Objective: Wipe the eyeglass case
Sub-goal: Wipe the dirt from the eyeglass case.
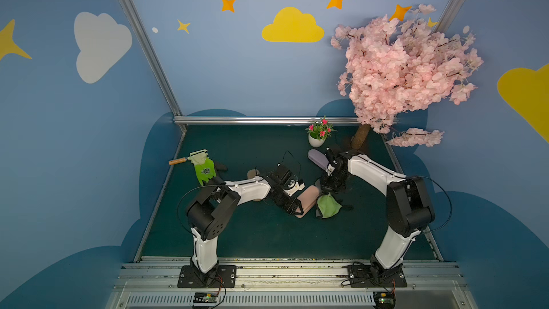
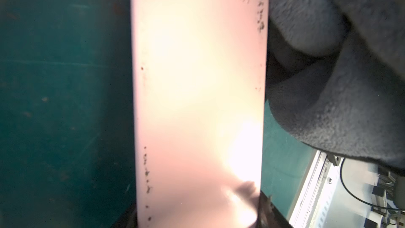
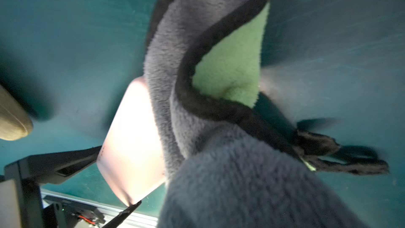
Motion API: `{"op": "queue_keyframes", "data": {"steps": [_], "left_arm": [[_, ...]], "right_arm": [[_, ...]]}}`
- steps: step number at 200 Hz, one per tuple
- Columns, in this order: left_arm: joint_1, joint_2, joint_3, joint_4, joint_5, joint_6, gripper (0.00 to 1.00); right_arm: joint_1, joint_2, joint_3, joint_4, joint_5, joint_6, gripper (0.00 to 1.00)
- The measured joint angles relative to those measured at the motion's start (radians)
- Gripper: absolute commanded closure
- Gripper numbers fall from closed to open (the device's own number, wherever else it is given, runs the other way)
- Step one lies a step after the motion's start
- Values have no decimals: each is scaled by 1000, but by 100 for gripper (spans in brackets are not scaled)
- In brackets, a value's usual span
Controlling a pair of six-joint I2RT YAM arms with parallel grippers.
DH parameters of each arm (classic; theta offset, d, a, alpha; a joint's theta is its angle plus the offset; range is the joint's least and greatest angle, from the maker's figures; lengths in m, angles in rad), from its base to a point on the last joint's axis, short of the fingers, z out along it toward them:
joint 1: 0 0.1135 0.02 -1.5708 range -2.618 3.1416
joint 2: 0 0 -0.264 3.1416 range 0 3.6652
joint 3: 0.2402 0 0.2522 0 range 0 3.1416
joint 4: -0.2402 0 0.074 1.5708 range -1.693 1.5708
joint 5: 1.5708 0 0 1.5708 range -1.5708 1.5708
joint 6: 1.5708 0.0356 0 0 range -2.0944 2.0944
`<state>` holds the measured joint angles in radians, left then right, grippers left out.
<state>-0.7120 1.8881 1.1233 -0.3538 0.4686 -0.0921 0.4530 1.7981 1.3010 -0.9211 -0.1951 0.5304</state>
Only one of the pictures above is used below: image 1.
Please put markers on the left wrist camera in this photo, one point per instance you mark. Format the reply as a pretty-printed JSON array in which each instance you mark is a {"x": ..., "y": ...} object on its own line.
[{"x": 295, "y": 187}]

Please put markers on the beige cork eyeglass case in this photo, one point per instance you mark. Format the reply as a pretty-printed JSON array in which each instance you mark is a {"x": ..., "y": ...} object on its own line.
[{"x": 252, "y": 173}]

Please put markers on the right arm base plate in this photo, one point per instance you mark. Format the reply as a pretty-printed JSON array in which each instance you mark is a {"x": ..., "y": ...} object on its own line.
[{"x": 374, "y": 276}]

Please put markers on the grey green microfibre cloth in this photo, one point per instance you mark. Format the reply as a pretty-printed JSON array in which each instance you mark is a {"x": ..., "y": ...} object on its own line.
[{"x": 327, "y": 206}]

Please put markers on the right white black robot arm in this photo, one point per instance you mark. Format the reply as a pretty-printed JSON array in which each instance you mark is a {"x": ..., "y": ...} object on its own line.
[{"x": 409, "y": 209}]

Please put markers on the aluminium front rail frame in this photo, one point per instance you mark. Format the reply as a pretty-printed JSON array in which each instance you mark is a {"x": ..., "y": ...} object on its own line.
[{"x": 287, "y": 283}]

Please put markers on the right green circuit board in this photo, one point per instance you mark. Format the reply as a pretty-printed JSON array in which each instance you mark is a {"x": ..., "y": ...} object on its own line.
[{"x": 384, "y": 300}]

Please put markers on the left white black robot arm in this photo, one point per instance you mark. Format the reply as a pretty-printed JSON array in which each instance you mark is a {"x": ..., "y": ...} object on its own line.
[{"x": 210, "y": 212}]

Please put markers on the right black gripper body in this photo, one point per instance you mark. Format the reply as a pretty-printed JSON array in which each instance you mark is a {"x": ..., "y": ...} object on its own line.
[{"x": 328, "y": 184}]

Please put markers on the purple eyeglass case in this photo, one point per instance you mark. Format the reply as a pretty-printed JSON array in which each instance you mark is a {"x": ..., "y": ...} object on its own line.
[{"x": 319, "y": 159}]

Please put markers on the green black work glove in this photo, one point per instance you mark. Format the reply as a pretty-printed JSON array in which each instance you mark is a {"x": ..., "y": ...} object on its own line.
[{"x": 208, "y": 170}]

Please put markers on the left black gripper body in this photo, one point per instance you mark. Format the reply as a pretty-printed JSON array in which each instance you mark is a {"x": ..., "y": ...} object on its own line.
[{"x": 282, "y": 197}]

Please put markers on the wooden handled garden trowel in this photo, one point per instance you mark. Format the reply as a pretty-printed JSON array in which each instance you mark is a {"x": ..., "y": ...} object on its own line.
[{"x": 196, "y": 158}]

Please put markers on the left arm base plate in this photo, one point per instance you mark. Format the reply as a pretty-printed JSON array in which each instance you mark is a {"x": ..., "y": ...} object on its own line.
[{"x": 192, "y": 277}]

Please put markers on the pink eyeglass case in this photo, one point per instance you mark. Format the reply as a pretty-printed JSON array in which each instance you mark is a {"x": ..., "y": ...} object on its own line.
[{"x": 307, "y": 200}]

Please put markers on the pink cherry blossom tree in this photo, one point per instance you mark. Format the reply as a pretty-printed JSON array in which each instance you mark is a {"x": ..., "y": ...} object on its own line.
[{"x": 401, "y": 64}]

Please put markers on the small potted pink flowers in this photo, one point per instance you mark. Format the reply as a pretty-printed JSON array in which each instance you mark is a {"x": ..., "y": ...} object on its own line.
[{"x": 319, "y": 132}]

